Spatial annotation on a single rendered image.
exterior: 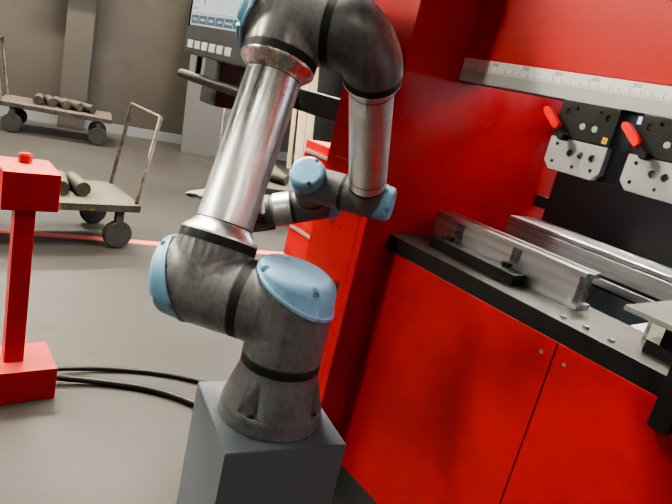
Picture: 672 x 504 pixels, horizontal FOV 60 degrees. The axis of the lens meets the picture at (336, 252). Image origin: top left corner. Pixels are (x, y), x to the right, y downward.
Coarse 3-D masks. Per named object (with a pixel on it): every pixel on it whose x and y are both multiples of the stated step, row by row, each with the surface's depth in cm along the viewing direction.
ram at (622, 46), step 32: (512, 0) 152; (544, 0) 145; (576, 0) 138; (608, 0) 132; (640, 0) 126; (480, 32) 160; (512, 32) 152; (544, 32) 145; (576, 32) 138; (608, 32) 132; (640, 32) 126; (544, 64) 145; (576, 64) 138; (608, 64) 132; (640, 64) 126; (544, 96) 149; (576, 96) 138; (608, 96) 132
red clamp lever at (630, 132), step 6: (624, 126) 125; (630, 126) 124; (624, 132) 125; (630, 132) 124; (636, 132) 124; (630, 138) 124; (636, 138) 123; (636, 144) 123; (642, 144) 123; (642, 150) 122; (642, 156) 121; (648, 156) 122
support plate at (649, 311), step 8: (632, 304) 106; (640, 304) 107; (648, 304) 108; (656, 304) 110; (664, 304) 111; (632, 312) 103; (640, 312) 102; (648, 312) 103; (656, 312) 104; (664, 312) 105; (648, 320) 101; (656, 320) 100; (664, 320) 100
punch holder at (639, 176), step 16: (640, 128) 126; (656, 128) 123; (656, 144) 123; (640, 160) 126; (656, 160) 123; (624, 176) 128; (640, 176) 126; (656, 176) 123; (640, 192) 126; (656, 192) 123
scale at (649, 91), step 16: (464, 64) 165; (480, 64) 160; (496, 64) 156; (512, 64) 152; (544, 80) 145; (560, 80) 141; (576, 80) 138; (592, 80) 135; (608, 80) 132; (624, 80) 129; (640, 96) 126; (656, 96) 124
